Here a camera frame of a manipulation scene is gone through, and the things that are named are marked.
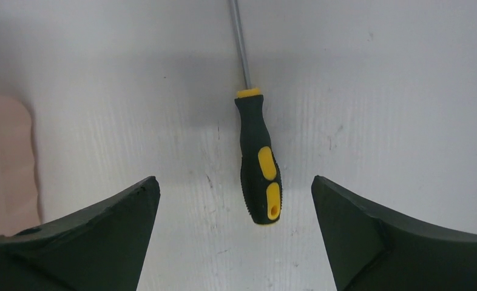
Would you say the black yellow handled screwdriver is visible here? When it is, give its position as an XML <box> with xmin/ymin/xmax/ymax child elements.
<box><xmin>229</xmin><ymin>0</ymin><xmax>282</xmax><ymax>226</ymax></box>

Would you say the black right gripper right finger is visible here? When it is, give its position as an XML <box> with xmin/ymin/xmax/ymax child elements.
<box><xmin>311</xmin><ymin>176</ymin><xmax>477</xmax><ymax>290</ymax></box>

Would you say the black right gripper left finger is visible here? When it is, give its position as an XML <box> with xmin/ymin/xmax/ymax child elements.
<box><xmin>0</xmin><ymin>176</ymin><xmax>160</xmax><ymax>290</ymax></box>

